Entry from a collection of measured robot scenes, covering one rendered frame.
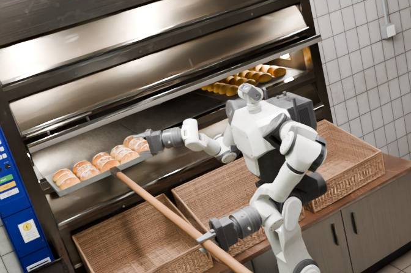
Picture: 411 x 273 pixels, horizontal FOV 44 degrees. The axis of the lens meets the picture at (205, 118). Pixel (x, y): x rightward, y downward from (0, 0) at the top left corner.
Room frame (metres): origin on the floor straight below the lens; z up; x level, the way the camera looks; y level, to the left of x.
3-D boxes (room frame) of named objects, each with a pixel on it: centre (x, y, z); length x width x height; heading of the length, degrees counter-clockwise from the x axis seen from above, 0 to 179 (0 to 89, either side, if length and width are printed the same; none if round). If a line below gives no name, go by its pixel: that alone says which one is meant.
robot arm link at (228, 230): (1.46, 0.01, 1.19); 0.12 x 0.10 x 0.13; 113
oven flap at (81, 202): (2.79, 0.08, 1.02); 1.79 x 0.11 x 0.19; 113
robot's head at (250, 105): (1.96, -0.20, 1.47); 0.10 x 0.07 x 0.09; 15
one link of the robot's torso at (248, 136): (1.97, -0.26, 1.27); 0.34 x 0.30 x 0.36; 15
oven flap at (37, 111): (2.79, 0.08, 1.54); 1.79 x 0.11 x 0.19; 113
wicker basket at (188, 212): (2.55, -0.04, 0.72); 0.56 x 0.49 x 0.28; 112
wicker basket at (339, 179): (2.78, -0.60, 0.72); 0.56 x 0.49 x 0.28; 114
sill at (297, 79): (2.81, 0.09, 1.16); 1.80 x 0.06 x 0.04; 113
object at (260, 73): (3.42, -0.29, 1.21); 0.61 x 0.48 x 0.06; 23
